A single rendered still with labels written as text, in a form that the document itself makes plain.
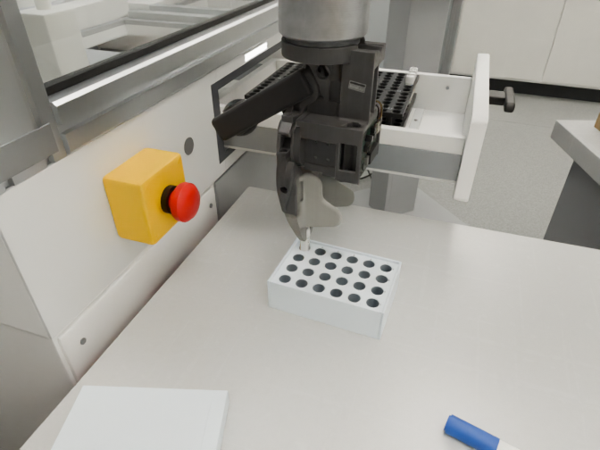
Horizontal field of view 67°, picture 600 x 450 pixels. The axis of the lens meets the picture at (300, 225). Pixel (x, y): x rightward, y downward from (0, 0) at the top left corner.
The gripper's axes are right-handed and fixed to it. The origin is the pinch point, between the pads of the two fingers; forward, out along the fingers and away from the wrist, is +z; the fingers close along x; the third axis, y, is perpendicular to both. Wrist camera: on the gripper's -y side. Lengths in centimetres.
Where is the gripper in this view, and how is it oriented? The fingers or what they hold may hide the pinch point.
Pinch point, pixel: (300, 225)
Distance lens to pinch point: 50.4
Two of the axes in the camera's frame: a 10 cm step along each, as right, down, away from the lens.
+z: 0.0, 8.2, 5.7
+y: 9.2, 2.2, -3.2
